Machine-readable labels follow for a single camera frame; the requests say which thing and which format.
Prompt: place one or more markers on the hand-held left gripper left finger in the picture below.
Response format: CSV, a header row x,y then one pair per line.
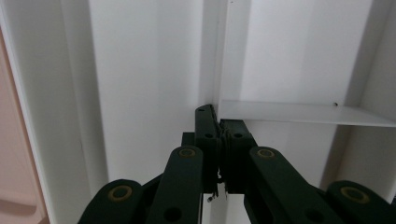
x,y
205,130

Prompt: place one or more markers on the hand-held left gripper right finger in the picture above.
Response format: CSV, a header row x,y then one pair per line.
x,y
238,140

